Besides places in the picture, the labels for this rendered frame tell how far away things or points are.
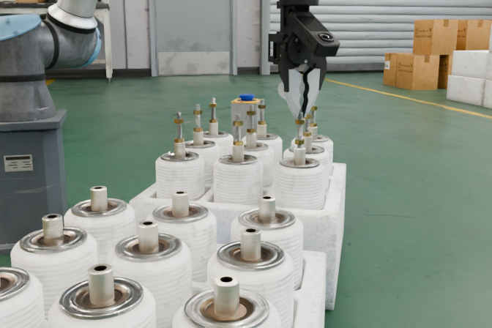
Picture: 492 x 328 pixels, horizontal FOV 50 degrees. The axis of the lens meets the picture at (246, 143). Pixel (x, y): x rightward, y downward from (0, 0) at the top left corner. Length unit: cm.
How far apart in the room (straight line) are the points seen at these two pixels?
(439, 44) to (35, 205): 408
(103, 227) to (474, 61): 351
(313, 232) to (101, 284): 52
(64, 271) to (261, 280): 22
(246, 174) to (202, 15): 529
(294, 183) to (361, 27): 583
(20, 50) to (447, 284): 102
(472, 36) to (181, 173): 430
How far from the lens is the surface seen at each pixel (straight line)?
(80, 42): 134
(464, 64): 410
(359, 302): 105
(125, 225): 74
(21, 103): 126
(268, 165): 110
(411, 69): 483
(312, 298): 66
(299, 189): 96
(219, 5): 625
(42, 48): 129
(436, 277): 118
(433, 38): 486
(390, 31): 693
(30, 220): 130
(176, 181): 101
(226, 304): 47
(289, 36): 94
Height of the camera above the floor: 49
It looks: 12 degrees down
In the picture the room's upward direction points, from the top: straight up
